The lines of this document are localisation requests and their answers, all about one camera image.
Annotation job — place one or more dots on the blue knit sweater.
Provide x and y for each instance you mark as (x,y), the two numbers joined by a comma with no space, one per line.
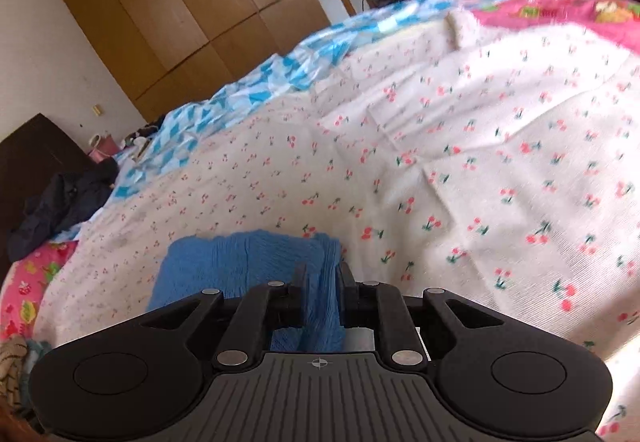
(235,267)

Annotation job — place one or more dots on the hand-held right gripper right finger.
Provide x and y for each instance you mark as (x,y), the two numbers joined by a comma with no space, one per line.
(347,297)

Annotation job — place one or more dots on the beige striped knit sweater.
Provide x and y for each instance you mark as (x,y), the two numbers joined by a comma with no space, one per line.
(11,362)

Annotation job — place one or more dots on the pink fruit print blanket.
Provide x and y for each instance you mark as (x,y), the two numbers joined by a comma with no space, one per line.
(560,9)

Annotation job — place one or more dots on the blue white checked sheet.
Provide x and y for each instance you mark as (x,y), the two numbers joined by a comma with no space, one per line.
(280,66)

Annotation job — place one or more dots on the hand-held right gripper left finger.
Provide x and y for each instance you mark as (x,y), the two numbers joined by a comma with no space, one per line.
(295,297)

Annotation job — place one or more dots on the cherry print bedsheet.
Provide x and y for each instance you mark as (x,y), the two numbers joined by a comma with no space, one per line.
(450,161)

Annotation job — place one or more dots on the pink bag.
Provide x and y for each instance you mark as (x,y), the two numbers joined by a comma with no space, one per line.
(102,147)

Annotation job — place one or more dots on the dark wooden headboard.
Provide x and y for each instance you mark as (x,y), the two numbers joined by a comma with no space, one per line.
(35,161)

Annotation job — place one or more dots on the dark navy clothes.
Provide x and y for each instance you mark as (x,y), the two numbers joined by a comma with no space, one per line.
(65,207)

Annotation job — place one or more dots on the wooden wardrobe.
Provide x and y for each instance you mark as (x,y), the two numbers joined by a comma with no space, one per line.
(190,6)

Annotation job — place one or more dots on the teal folded cloth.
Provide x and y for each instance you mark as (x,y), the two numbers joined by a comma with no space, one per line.
(36,362)

